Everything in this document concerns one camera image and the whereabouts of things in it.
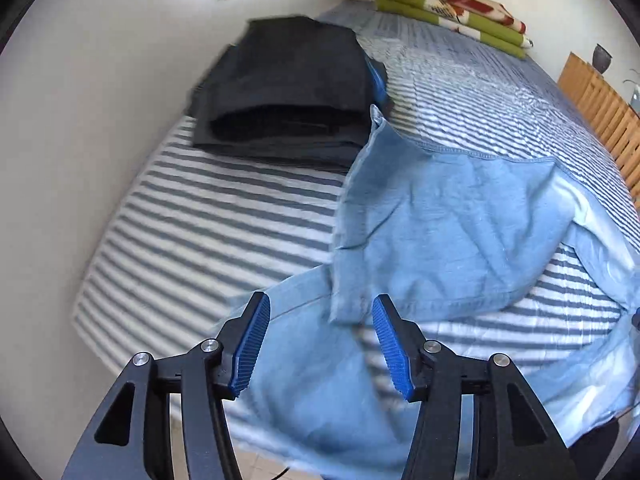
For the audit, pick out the stack of black folded clothes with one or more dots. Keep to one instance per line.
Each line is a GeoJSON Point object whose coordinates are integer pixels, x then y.
{"type": "Point", "coordinates": [290, 75]}

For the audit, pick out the red floral folded blanket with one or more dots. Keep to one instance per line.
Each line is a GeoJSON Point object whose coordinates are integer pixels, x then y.
{"type": "Point", "coordinates": [465, 5]}

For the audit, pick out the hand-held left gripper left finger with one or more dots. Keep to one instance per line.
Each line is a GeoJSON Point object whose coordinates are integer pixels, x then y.
{"type": "Point", "coordinates": [252, 345]}

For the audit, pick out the light blue denim jeans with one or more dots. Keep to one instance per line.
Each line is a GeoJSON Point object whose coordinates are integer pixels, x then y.
{"type": "Point", "coordinates": [440, 220]}

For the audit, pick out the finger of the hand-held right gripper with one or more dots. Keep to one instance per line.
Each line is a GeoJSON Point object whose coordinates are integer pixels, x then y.
{"type": "Point", "coordinates": [636, 320]}

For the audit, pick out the dark ceramic vase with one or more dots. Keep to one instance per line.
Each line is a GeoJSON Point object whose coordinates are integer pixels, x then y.
{"type": "Point", "coordinates": [602, 57]}

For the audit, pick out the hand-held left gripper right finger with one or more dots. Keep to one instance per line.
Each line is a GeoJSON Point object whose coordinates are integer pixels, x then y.
{"type": "Point", "coordinates": [392, 350]}

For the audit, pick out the green patterned folded blanket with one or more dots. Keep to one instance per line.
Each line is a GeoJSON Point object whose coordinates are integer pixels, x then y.
{"type": "Point", "coordinates": [415, 2]}

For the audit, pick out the blue white striped quilt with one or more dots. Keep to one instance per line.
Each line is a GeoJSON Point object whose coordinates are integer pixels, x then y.
{"type": "Point", "coordinates": [225, 210]}

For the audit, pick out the wooden slatted rail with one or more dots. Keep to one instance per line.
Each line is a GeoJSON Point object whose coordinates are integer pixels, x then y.
{"type": "Point", "coordinates": [595, 95]}

